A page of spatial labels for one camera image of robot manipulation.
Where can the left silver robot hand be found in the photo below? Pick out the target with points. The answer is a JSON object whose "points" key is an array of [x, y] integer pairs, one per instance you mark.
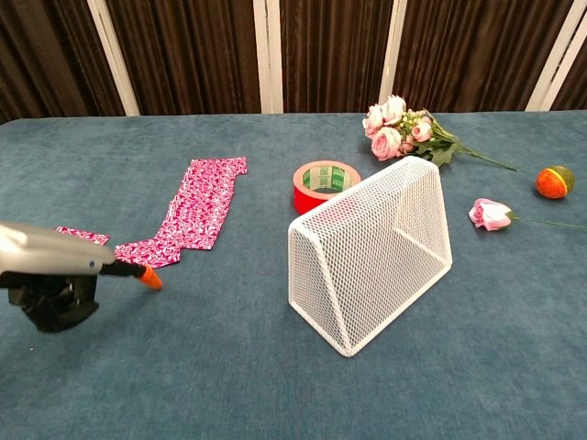
{"points": [[50, 252]]}

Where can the pink patterned cloth strip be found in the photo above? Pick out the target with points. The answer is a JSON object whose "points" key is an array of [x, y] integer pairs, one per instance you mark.
{"points": [[206, 201]]}

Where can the teal table cloth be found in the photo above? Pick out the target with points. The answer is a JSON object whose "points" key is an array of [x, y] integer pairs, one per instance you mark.
{"points": [[183, 366]]}

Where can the dark brown curtain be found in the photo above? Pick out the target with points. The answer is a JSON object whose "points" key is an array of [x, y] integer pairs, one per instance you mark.
{"points": [[192, 55]]}

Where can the red tape roll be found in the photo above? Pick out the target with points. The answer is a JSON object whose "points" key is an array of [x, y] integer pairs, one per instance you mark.
{"points": [[305, 198]]}

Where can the pink artificial flower bouquet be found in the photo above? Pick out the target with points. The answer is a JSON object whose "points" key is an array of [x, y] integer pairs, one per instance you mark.
{"points": [[385, 142]]}

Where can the single pink artificial rose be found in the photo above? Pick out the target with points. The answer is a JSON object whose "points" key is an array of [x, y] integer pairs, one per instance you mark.
{"points": [[490, 215]]}

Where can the orange and green ball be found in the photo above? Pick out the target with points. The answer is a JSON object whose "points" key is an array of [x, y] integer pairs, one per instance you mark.
{"points": [[552, 183]]}

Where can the white frame post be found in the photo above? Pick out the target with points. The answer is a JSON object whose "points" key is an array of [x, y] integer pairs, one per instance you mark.
{"points": [[557, 55], [393, 55], [268, 55], [113, 55]]}

